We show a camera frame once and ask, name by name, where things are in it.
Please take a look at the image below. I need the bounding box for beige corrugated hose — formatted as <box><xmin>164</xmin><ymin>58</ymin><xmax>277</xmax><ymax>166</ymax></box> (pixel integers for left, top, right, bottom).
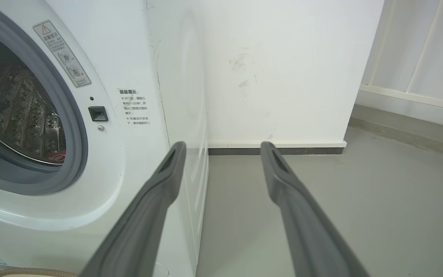
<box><xmin>0</xmin><ymin>267</ymin><xmax>80</xmax><ymax>277</ymax></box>

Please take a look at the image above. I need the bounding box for stainless steel washer drum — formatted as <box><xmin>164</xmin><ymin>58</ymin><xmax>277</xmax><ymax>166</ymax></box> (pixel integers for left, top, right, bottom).
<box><xmin>0</xmin><ymin>26</ymin><xmax>67</xmax><ymax>165</ymax></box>

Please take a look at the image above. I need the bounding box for black door latch socket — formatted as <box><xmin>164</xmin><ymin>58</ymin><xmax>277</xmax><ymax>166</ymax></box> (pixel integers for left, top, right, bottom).
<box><xmin>88</xmin><ymin>106</ymin><xmax>109</xmax><ymax>122</ymax></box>

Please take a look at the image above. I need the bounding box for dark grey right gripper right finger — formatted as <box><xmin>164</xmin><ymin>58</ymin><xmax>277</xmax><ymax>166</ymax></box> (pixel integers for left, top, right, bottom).
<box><xmin>260</xmin><ymin>142</ymin><xmax>370</xmax><ymax>277</ymax></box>

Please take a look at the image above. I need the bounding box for white panelled door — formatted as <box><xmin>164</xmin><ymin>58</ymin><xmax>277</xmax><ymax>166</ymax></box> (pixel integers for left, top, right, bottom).
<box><xmin>359</xmin><ymin>0</ymin><xmax>443</xmax><ymax>113</ymax></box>

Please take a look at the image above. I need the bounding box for white front-load washing machine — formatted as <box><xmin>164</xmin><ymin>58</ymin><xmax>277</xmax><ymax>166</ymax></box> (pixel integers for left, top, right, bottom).
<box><xmin>0</xmin><ymin>0</ymin><xmax>209</xmax><ymax>277</ymax></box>

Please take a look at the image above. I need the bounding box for warning sticker with triangle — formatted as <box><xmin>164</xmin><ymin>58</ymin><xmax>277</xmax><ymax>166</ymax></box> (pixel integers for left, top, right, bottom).
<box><xmin>33</xmin><ymin>20</ymin><xmax>92</xmax><ymax>88</ymax></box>

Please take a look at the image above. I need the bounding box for red garment in drum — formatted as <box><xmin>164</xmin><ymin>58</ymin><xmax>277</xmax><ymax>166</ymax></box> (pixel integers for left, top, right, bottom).
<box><xmin>48</xmin><ymin>150</ymin><xmax>67</xmax><ymax>164</ymax></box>

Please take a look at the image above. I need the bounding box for grey rubber door gasket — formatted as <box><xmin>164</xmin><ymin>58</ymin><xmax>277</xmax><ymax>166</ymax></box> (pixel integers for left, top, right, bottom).
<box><xmin>0</xmin><ymin>4</ymin><xmax>88</xmax><ymax>196</ymax></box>

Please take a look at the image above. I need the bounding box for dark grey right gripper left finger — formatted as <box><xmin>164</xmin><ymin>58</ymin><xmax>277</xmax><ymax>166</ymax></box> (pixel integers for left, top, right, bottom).
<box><xmin>80</xmin><ymin>141</ymin><xmax>187</xmax><ymax>277</ymax></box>

